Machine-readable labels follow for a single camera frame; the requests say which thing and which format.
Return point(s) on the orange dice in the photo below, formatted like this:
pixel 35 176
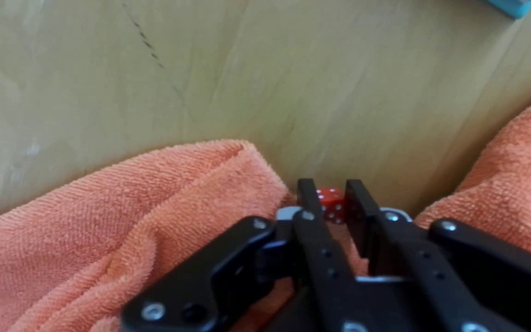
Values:
pixel 332 205

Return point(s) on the blue book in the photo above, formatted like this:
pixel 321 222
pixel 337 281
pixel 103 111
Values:
pixel 511 8

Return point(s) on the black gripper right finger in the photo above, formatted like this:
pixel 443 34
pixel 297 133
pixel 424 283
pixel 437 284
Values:
pixel 400 248

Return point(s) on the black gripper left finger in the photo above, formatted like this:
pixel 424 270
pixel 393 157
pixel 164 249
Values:
pixel 326 270

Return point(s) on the orange towel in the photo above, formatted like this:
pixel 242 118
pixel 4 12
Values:
pixel 72 257

